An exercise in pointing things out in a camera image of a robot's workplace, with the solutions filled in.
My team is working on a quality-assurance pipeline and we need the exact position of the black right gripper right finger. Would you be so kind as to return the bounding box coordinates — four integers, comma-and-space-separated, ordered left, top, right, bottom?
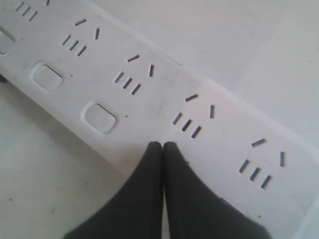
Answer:
162, 142, 271, 239

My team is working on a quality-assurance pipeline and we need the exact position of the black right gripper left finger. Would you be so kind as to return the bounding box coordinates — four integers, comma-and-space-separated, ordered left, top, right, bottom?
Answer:
65, 142, 163, 239

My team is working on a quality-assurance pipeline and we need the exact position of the white power strip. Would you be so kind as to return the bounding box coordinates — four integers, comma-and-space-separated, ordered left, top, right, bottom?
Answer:
0, 0, 319, 239

